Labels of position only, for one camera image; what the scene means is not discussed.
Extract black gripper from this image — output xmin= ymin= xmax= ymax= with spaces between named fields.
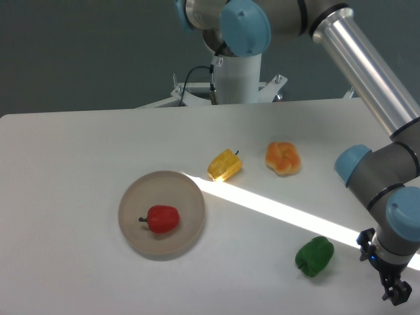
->
xmin=356 ymin=228 xmax=412 ymax=306

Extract red bell pepper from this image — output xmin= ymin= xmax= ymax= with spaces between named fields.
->
xmin=138 ymin=205 xmax=180 ymax=234

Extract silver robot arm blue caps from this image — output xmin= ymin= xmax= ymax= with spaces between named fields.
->
xmin=175 ymin=1 xmax=419 ymax=305

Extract green bell pepper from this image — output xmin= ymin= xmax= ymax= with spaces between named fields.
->
xmin=295 ymin=236 xmax=335 ymax=278

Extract yellow bell pepper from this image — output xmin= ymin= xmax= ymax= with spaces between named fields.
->
xmin=207 ymin=149 xmax=243 ymax=182

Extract beige round plate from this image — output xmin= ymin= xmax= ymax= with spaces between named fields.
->
xmin=118 ymin=171 xmax=205 ymax=261

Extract orange knotted bread roll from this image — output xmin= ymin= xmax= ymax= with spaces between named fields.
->
xmin=265 ymin=142 xmax=301 ymax=176

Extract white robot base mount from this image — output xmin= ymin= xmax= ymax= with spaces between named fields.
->
xmin=143 ymin=54 xmax=288 ymax=109

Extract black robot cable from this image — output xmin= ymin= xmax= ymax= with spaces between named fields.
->
xmin=178 ymin=41 xmax=230 ymax=108

